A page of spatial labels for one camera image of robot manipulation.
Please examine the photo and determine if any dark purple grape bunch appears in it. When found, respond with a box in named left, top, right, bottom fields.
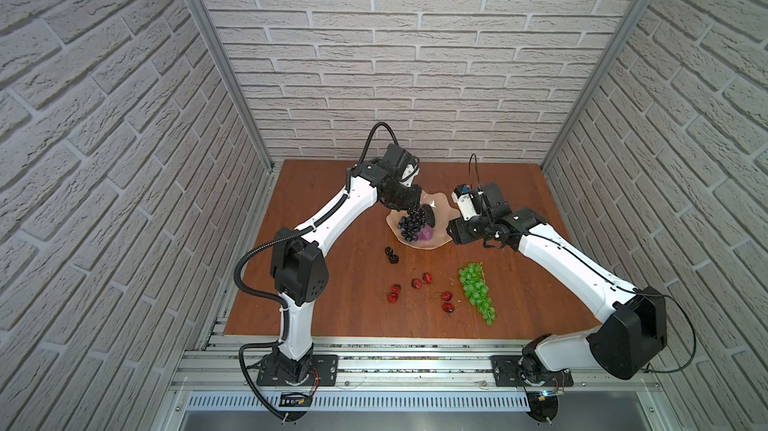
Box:
left=397, top=208, right=427, bottom=242

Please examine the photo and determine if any purple fake fig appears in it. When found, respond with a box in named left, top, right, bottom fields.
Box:
left=417, top=226, right=434, bottom=241

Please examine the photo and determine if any green grape bunch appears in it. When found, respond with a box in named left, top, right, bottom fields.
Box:
left=458, top=262, right=497, bottom=326

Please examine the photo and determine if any red cherry pair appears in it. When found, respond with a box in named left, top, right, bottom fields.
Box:
left=386, top=284, right=401, bottom=304
left=440, top=291, right=455, bottom=313
left=411, top=272, right=433, bottom=290

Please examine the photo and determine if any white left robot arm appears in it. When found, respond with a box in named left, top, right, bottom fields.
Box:
left=270, top=143, right=422, bottom=385

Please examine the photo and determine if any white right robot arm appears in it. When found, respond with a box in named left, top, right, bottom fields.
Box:
left=447, top=183, right=668, bottom=386

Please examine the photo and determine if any pink scalloped fruit bowl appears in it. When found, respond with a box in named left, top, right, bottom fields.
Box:
left=386, top=191, right=460, bottom=250

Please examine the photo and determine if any black cherry pair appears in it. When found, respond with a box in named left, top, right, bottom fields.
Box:
left=385, top=247, right=399, bottom=264

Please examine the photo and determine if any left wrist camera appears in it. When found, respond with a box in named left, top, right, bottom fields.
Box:
left=399, top=163, right=420, bottom=187

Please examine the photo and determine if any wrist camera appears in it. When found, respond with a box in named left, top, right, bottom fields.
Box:
left=451, top=184, right=480, bottom=221
left=399, top=163, right=420, bottom=187

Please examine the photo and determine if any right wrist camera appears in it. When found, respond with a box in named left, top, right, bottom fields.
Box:
left=451, top=184, right=480, bottom=221

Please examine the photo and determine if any black corrugated cable conduit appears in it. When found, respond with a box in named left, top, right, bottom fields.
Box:
left=232, top=121, right=400, bottom=423

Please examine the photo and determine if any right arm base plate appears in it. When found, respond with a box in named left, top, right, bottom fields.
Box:
left=490, top=355, right=574, bottom=389

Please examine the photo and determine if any aluminium mounting rail frame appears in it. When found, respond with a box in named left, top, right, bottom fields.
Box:
left=150, top=327, right=681, bottom=430

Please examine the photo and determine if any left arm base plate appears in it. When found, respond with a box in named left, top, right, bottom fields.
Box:
left=256, top=352, right=339, bottom=387

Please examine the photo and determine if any thin black right cable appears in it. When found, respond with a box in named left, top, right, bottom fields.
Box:
left=467, top=152, right=697, bottom=374

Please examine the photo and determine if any left aluminium corner post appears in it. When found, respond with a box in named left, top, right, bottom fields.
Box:
left=185, top=0, right=275, bottom=172

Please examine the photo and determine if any aluminium corner post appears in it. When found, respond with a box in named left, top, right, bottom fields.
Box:
left=540, top=0, right=653, bottom=172
left=185, top=0, right=275, bottom=172

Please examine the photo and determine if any right aluminium corner post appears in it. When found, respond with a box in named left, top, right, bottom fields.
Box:
left=540, top=0, right=653, bottom=172

